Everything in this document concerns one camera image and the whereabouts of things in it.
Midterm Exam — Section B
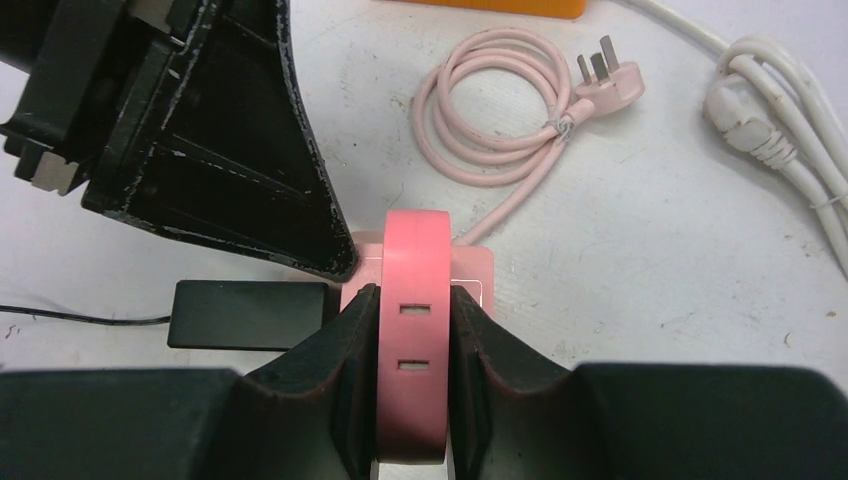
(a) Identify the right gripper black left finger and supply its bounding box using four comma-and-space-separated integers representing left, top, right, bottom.
1, 285, 380, 479

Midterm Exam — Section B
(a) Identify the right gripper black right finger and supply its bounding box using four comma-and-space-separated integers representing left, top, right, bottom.
449, 287, 847, 479

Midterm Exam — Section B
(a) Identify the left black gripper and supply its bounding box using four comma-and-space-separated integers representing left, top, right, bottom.
1, 1, 359, 282

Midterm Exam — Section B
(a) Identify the pink plug adapter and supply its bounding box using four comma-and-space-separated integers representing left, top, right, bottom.
376, 210, 451, 464

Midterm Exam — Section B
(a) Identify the black power adapter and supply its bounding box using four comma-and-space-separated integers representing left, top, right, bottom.
167, 280, 340, 351

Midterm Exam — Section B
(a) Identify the orange power strip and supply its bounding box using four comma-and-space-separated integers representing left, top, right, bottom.
407, 0, 588, 20

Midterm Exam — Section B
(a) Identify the pink cube socket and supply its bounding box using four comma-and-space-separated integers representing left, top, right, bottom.
340, 231, 495, 318

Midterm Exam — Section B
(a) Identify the thin black adapter cable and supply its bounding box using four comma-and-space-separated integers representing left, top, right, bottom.
0, 304, 172, 327

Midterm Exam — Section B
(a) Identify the pink coiled cable with plug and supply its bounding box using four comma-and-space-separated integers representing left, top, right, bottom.
411, 27, 647, 248

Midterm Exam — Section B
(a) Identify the white power strip cable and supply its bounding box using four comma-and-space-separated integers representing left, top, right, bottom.
622, 0, 848, 280

